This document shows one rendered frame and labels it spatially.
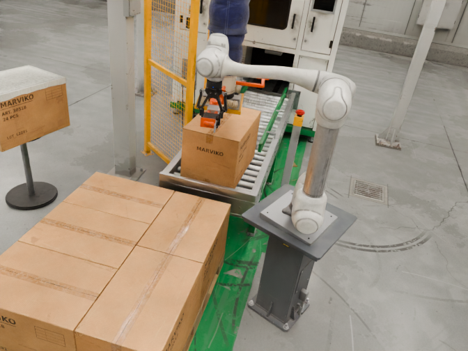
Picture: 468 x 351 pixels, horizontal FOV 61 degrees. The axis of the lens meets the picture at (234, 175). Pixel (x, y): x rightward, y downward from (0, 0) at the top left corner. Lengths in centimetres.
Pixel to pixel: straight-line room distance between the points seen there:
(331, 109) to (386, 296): 184
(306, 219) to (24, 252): 147
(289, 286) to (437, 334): 110
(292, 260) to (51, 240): 135
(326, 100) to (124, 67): 215
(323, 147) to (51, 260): 148
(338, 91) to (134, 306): 133
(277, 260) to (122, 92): 196
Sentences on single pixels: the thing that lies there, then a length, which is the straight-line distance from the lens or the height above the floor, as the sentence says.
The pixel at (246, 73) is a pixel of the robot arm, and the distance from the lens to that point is 177.
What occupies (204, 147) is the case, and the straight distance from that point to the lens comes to 270.
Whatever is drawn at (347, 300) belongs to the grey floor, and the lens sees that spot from 303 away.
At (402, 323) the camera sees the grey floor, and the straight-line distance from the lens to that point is 307.
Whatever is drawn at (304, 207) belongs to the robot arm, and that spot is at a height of 101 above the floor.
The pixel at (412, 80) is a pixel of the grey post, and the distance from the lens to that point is 530.
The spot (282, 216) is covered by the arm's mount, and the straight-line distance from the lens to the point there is 225.
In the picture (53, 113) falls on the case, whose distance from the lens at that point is 337.
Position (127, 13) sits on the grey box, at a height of 150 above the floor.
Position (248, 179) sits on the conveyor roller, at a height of 54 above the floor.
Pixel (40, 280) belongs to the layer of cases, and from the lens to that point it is 222.
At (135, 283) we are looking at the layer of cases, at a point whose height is 54.
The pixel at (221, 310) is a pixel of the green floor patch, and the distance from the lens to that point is 274.
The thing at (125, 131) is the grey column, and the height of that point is 49.
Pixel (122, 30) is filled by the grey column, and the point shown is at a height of 135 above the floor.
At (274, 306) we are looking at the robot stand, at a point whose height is 10.
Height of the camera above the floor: 209
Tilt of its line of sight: 31 degrees down
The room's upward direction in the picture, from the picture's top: 8 degrees clockwise
